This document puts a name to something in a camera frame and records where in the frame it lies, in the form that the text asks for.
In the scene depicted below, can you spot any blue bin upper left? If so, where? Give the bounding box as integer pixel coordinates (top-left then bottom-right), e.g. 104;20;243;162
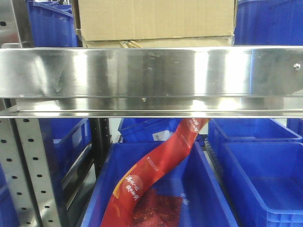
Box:
27;0;78;47

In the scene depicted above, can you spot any blue bin rear centre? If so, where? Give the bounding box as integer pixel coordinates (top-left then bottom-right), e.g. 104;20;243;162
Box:
118;117;204;144

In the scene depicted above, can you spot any perforated steel shelf upright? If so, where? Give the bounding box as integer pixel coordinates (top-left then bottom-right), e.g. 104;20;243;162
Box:
0;0;69;227

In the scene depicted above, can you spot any blue plastic bin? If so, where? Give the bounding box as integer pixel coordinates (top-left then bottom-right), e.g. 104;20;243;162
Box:
81;142;237;227
220;141;303;227

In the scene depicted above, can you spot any stainless steel shelf rail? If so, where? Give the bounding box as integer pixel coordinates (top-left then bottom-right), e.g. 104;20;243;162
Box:
0;46;303;118

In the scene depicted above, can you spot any blue plastic bin centre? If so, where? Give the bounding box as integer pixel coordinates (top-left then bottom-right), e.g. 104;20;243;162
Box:
81;142;237;227

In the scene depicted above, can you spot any red printed snack bag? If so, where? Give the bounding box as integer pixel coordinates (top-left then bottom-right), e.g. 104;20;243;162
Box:
100;118;209;227

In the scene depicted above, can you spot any black shelf post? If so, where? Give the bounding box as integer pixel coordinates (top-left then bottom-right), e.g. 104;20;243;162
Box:
90;118;111;178

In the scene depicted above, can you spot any blue bin lower left corner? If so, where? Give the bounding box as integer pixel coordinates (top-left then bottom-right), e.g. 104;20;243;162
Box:
0;167;19;227

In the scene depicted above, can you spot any red crinkled packet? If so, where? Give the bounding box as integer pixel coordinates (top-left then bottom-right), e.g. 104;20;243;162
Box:
131;188;183;227

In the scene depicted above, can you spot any blue bin far right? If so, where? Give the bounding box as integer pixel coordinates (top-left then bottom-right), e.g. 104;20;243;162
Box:
286;118;303;143

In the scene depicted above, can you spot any brown corrugated cardboard box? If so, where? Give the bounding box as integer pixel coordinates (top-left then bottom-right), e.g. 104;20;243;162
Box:
78;0;237;48

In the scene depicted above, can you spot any blue bin rear right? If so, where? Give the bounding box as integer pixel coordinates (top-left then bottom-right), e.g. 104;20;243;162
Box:
207;118;303;157

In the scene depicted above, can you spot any blue plastic bin right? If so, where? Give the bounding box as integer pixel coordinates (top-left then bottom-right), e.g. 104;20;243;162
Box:
220;141;303;227

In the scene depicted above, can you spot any blue bin upper right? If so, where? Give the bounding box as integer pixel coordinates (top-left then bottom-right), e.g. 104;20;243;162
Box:
234;0;303;46

